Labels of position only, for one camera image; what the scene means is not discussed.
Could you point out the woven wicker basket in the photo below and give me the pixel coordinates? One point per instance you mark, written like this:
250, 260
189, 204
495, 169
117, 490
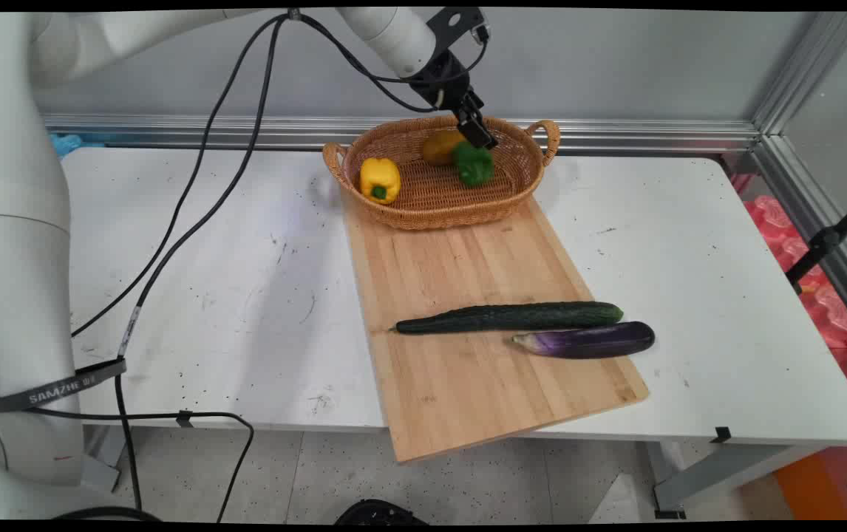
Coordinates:
453, 203

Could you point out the black round floor object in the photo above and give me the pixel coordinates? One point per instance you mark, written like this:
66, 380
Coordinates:
379, 513

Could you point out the blue foam packing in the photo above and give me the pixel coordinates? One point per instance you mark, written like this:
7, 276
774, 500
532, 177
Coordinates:
69, 142

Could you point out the orange floor mat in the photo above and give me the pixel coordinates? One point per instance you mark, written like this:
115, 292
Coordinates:
822, 488

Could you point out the yellow bell pepper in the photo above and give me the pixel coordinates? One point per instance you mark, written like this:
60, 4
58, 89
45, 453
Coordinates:
380, 179

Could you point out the grey metal table leg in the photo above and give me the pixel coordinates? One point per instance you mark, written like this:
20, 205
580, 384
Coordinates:
719, 473
102, 458

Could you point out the wooden cutting board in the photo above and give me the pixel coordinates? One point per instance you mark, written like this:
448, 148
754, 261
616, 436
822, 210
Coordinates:
468, 384

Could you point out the orange bell pepper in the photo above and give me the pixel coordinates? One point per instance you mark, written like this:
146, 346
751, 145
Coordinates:
438, 148

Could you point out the slanted aluminium frame rail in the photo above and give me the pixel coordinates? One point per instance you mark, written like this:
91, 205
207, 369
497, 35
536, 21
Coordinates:
815, 214

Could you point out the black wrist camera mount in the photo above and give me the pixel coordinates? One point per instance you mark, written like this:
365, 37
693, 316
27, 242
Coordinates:
455, 21

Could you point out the pink foam packing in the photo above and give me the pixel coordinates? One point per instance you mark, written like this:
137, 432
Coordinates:
826, 303

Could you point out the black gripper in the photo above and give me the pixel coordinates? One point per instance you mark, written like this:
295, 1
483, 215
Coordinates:
444, 80

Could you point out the black tripod stand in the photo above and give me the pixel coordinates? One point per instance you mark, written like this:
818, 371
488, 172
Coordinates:
826, 240

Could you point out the green bell pepper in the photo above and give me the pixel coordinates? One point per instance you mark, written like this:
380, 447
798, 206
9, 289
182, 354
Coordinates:
474, 168

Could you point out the dark green cucumber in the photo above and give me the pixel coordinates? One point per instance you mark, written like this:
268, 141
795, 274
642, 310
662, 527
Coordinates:
512, 316

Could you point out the upright aluminium frame post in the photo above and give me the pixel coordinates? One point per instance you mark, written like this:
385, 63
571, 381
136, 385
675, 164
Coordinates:
811, 70

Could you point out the horizontal aluminium frame rail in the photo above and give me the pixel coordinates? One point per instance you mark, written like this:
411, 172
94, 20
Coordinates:
616, 135

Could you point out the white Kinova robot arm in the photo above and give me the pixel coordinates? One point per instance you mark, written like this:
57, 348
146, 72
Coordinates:
17, 258

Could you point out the black table edge clip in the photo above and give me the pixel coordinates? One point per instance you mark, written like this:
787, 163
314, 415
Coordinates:
185, 418
721, 434

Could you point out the purple eggplant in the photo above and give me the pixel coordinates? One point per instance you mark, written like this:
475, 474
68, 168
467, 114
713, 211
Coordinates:
593, 340

